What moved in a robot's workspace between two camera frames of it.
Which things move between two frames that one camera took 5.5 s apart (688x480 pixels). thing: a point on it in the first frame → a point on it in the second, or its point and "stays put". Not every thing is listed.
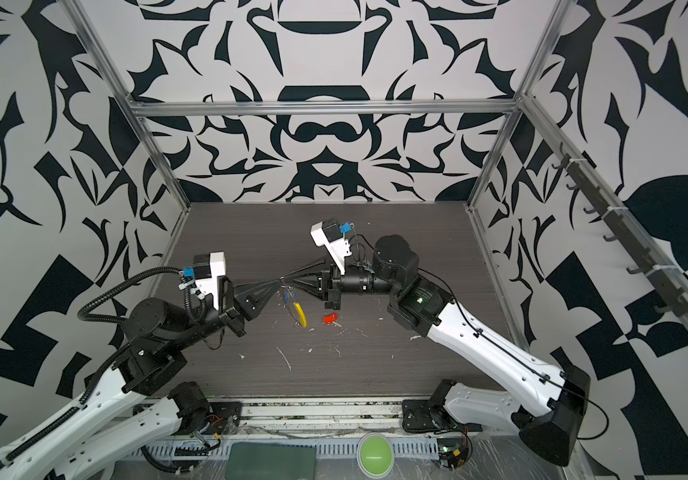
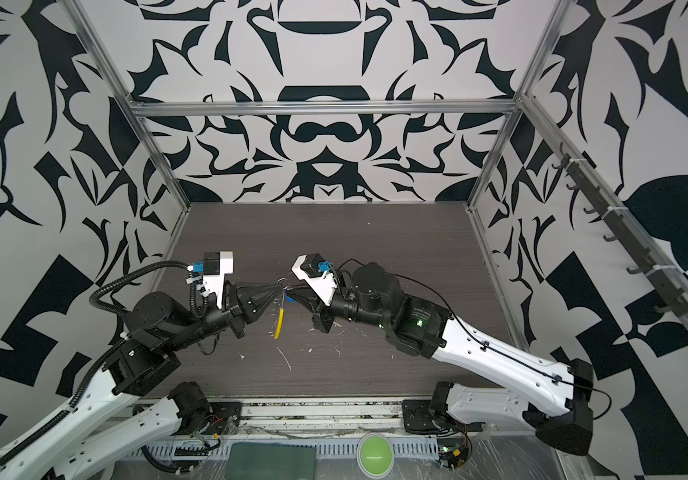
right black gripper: (329, 290) → (300, 290)
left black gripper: (243, 302) stays put
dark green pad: (271, 461) stays put
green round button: (375, 455) stays put
